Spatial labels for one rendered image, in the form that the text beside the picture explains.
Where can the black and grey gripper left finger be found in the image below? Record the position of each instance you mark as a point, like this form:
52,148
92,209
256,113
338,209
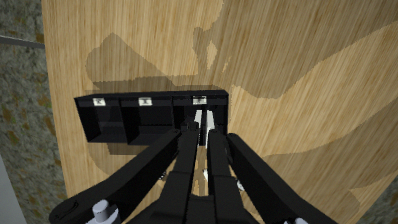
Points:
113,200

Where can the white domino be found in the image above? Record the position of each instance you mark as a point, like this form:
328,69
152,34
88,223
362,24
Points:
205,174

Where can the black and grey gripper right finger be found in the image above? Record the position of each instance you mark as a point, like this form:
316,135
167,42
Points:
275,201

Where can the black rack of bins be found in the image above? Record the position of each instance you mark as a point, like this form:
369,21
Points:
146,116

